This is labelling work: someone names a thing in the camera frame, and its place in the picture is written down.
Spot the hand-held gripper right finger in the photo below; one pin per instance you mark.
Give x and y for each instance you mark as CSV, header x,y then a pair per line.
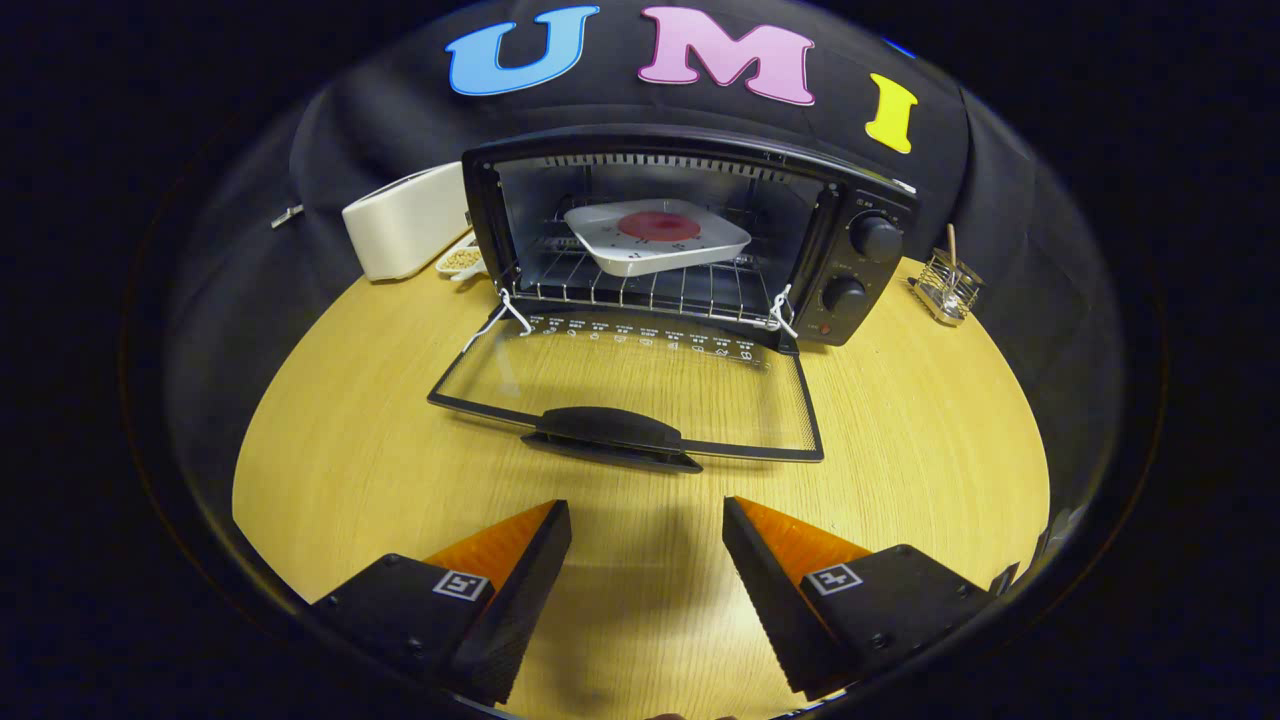
x,y
765,600

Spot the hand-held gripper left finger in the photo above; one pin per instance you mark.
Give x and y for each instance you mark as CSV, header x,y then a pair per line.
x,y
520,600

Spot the black toaster oven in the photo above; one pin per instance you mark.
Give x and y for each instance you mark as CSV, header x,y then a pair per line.
x,y
862,270

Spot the white square plate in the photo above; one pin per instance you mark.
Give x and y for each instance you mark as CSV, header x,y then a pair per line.
x,y
640,258

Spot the pink round food slice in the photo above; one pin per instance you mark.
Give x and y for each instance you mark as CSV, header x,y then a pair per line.
x,y
658,227

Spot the white bread toaster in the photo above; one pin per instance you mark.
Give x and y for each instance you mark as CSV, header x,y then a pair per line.
x,y
405,225

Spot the black table clamp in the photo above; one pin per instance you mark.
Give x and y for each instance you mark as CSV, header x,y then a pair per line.
x,y
1004,579

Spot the small dish of nuts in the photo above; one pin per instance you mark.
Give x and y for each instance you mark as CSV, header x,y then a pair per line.
x,y
461,259

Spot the wooden stick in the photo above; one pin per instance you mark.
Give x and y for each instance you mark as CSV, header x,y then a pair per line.
x,y
952,245

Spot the metal cloth clip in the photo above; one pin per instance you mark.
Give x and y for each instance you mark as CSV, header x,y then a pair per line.
x,y
287,215

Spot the black backdrop cloth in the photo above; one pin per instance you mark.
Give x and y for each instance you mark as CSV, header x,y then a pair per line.
x,y
320,150

